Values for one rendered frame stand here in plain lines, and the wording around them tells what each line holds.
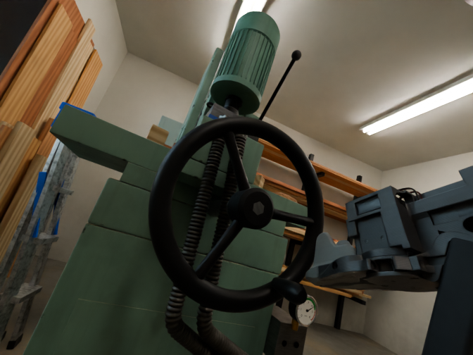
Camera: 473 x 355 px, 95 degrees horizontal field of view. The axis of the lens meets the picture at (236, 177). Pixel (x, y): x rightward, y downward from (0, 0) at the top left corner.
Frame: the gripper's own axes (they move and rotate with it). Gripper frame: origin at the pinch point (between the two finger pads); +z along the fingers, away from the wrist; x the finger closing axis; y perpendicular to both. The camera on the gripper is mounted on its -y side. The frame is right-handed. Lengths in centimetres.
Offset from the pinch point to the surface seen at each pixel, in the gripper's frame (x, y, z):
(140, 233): 21.9, 6.0, 22.9
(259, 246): -4.7, 10.2, 21.5
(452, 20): -124, 199, -30
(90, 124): 37.8, 21.4, 17.3
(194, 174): 17.7, 14.8, 9.6
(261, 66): 7, 64, 11
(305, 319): -16.8, -3.0, 19.6
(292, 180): -168, 191, 194
